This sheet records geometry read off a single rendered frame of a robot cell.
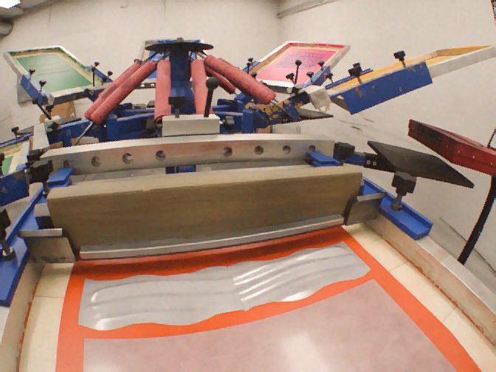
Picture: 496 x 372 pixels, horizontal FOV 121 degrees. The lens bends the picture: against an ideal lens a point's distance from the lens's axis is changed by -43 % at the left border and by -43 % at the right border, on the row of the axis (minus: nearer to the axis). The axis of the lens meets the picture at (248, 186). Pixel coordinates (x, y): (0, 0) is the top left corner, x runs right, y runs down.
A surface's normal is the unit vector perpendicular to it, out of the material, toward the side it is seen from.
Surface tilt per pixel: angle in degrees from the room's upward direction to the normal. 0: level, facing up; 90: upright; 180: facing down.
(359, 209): 90
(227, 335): 0
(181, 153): 90
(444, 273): 90
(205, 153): 90
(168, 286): 33
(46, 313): 0
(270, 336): 0
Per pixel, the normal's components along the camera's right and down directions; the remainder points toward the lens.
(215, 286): 0.17, -0.54
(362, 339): 0.07, -0.91
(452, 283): -0.94, 0.08
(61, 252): 0.33, 0.42
